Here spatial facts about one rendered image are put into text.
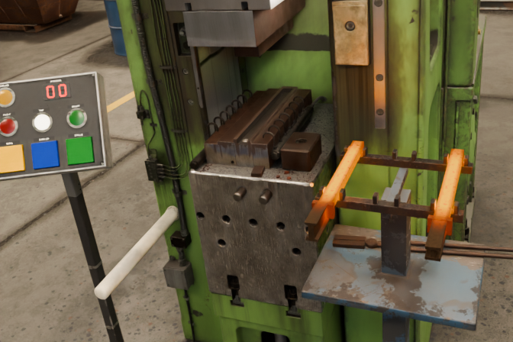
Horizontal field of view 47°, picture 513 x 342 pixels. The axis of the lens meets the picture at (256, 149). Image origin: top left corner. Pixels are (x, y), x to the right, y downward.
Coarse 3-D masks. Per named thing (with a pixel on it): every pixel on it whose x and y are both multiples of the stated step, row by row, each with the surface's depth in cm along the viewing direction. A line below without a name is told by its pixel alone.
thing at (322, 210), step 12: (360, 144) 148; (348, 156) 143; (348, 168) 138; (336, 180) 133; (324, 192) 129; (336, 192) 128; (312, 204) 125; (324, 204) 123; (312, 216) 119; (324, 216) 124; (312, 228) 117; (324, 228) 122; (312, 240) 119
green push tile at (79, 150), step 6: (72, 138) 169; (78, 138) 168; (84, 138) 168; (90, 138) 168; (66, 144) 168; (72, 144) 168; (78, 144) 168; (84, 144) 168; (90, 144) 168; (66, 150) 168; (72, 150) 168; (78, 150) 168; (84, 150) 168; (90, 150) 168; (72, 156) 168; (78, 156) 168; (84, 156) 168; (90, 156) 168; (72, 162) 168; (78, 162) 168; (84, 162) 168; (90, 162) 168
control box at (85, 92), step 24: (96, 72) 171; (24, 96) 170; (72, 96) 170; (96, 96) 170; (0, 120) 169; (24, 120) 170; (96, 120) 170; (0, 144) 169; (24, 144) 169; (96, 144) 169; (48, 168) 169; (72, 168) 169; (96, 168) 170
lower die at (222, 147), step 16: (256, 96) 200; (272, 96) 196; (288, 96) 192; (304, 96) 192; (240, 112) 189; (256, 112) 185; (272, 112) 181; (288, 112) 182; (224, 128) 179; (240, 128) 175; (272, 128) 172; (288, 128) 178; (208, 144) 171; (224, 144) 168; (240, 144) 166; (256, 144) 164; (272, 144) 167; (208, 160) 173; (224, 160) 171; (240, 160) 169; (256, 160) 167; (272, 160) 168
